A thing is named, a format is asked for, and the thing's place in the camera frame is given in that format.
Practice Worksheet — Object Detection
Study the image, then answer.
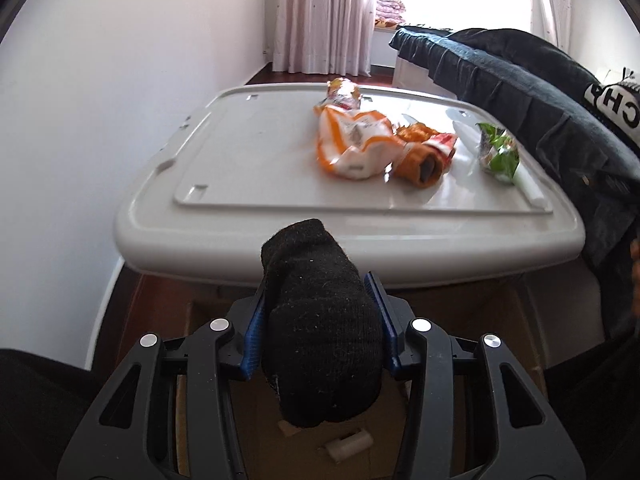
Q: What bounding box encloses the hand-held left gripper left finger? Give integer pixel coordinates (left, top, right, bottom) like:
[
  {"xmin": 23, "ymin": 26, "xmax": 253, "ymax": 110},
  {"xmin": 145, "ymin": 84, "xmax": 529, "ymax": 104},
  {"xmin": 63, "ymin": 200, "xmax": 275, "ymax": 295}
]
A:
[{"xmin": 55, "ymin": 287, "xmax": 269, "ymax": 480}]

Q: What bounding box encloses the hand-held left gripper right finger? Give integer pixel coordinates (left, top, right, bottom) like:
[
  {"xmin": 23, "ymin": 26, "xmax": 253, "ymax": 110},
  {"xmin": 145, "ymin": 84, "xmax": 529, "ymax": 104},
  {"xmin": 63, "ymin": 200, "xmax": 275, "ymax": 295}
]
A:
[{"xmin": 364, "ymin": 271, "xmax": 587, "ymax": 480}]

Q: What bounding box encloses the cardboard box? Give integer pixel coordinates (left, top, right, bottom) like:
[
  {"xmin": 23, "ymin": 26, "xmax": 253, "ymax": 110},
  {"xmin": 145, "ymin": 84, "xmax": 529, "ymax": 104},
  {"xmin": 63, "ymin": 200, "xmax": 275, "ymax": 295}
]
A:
[{"xmin": 117, "ymin": 272, "xmax": 548, "ymax": 480}]

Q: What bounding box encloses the black knitted sock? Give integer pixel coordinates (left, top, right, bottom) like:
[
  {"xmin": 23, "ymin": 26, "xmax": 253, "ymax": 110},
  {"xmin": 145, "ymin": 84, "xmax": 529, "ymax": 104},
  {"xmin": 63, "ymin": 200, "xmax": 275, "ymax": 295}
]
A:
[{"xmin": 260, "ymin": 218, "xmax": 385, "ymax": 429}]

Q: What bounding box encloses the white plastic bottle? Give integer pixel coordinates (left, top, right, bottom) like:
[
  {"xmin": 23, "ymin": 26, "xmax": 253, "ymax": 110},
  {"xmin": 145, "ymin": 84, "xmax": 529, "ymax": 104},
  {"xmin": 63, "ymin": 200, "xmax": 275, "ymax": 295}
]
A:
[{"xmin": 325, "ymin": 429, "xmax": 374, "ymax": 461}]

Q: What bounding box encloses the orange wrapper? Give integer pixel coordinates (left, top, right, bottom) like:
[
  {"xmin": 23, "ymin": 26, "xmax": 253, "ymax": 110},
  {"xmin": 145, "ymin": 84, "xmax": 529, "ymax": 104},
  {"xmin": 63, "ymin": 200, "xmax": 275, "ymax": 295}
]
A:
[{"xmin": 391, "ymin": 123, "xmax": 451, "ymax": 190}]

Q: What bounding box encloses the orange and white snack bag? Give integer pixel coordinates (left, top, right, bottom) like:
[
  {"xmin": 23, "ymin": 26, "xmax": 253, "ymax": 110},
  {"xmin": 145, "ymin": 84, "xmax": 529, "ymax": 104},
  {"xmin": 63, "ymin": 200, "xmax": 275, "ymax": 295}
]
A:
[{"xmin": 313, "ymin": 104, "xmax": 407, "ymax": 180}]

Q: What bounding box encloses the red and white wrapper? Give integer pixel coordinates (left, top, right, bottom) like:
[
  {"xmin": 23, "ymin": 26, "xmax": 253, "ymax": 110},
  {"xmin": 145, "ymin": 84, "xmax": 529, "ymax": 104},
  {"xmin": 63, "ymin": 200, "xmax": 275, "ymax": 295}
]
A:
[{"xmin": 424, "ymin": 132, "xmax": 459, "ymax": 161}]

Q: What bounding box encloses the white foam bar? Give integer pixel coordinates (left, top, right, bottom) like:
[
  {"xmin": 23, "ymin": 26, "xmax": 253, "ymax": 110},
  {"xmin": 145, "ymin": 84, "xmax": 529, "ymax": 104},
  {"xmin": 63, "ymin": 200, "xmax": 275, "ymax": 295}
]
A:
[{"xmin": 512, "ymin": 166, "xmax": 547, "ymax": 209}]

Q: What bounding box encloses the green snack bag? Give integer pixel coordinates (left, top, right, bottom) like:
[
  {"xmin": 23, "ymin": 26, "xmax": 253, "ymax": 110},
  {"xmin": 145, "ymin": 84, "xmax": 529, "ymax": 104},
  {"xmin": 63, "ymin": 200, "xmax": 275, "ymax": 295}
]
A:
[{"xmin": 474, "ymin": 122, "xmax": 521, "ymax": 184}]

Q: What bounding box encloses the yellow snack bag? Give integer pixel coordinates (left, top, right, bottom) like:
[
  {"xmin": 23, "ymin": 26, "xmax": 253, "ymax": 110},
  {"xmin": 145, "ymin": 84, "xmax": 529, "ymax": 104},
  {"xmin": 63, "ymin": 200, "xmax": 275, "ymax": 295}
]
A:
[{"xmin": 326, "ymin": 77, "xmax": 362, "ymax": 111}]

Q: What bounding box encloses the white plastic bin lid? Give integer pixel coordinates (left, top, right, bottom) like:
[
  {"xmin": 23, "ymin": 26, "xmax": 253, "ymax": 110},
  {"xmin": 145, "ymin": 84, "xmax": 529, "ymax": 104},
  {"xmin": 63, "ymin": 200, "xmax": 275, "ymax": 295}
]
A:
[{"xmin": 114, "ymin": 83, "xmax": 587, "ymax": 292}]

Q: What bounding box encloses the person's black clothing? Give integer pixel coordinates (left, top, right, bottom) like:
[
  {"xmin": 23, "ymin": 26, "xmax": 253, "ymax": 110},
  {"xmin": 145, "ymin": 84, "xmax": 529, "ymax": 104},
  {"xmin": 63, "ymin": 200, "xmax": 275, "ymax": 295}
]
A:
[
  {"xmin": 544, "ymin": 327, "xmax": 640, "ymax": 480},
  {"xmin": 0, "ymin": 347, "xmax": 103, "ymax": 480}
]

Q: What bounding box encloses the dark blue blanket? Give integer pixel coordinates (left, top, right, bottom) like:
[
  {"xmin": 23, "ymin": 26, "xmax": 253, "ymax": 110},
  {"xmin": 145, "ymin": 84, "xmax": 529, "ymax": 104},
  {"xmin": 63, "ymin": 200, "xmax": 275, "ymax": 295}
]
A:
[{"xmin": 388, "ymin": 25, "xmax": 640, "ymax": 273}]

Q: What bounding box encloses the folded pink bedding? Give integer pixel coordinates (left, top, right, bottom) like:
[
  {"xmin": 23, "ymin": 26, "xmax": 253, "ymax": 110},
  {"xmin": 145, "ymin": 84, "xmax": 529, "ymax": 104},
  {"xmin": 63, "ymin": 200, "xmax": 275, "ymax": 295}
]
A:
[{"xmin": 374, "ymin": 0, "xmax": 407, "ymax": 29}]

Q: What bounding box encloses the pink patterned curtain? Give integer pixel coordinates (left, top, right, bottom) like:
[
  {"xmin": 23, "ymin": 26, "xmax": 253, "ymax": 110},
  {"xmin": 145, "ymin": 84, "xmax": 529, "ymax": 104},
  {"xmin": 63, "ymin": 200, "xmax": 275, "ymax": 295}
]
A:
[
  {"xmin": 270, "ymin": 0, "xmax": 387, "ymax": 77},
  {"xmin": 527, "ymin": 0, "xmax": 574, "ymax": 54}
]

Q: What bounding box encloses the black jacket with white print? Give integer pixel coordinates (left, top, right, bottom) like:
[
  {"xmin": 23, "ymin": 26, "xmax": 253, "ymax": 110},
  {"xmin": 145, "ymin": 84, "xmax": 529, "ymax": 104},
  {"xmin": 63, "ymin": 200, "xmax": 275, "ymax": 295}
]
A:
[{"xmin": 449, "ymin": 27, "xmax": 640, "ymax": 152}]

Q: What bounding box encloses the white bed frame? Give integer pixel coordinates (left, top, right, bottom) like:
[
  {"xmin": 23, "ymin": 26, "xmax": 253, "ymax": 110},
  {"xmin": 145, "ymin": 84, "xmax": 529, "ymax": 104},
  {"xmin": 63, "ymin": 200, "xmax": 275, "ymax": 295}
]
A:
[{"xmin": 393, "ymin": 51, "xmax": 462, "ymax": 99}]

